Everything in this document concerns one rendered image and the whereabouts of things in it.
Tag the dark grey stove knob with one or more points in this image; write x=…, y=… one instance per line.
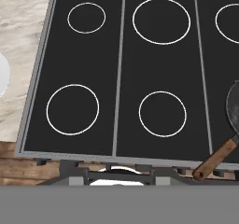
x=218, y=173
x=41, y=162
x=182, y=170

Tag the white round object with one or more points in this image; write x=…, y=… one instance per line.
x=119, y=169

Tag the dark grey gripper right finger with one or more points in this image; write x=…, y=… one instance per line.
x=163, y=173

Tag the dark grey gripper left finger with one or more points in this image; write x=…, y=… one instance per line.
x=72, y=171

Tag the black hob with grey frame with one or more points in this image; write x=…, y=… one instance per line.
x=161, y=69

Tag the white plate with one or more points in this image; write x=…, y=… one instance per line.
x=3, y=75

